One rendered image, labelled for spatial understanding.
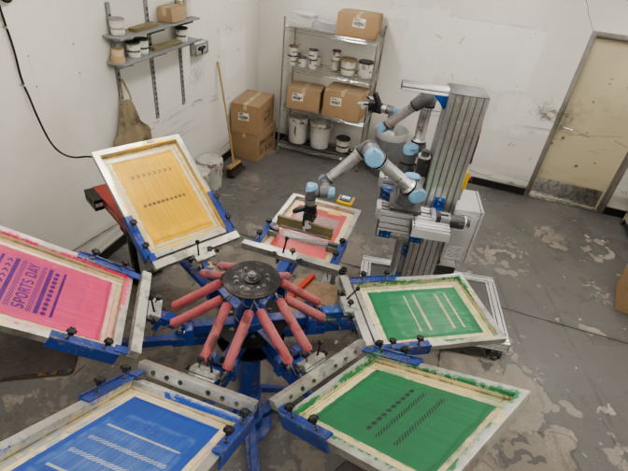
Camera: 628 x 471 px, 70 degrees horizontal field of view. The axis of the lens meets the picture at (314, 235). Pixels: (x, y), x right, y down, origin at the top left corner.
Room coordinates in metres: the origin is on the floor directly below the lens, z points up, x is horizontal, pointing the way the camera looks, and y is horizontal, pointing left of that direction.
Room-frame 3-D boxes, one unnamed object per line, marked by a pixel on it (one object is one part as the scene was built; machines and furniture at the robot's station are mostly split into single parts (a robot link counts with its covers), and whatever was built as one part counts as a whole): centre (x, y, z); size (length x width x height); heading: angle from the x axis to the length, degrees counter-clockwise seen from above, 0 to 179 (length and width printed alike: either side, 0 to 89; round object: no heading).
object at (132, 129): (3.78, 1.78, 1.06); 0.53 x 0.07 x 1.05; 165
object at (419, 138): (3.41, -0.74, 1.63); 0.15 x 0.12 x 0.55; 149
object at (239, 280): (1.74, 0.29, 0.67); 0.39 x 0.39 x 1.35
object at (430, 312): (1.98, -0.58, 1.05); 1.08 x 0.61 x 0.23; 105
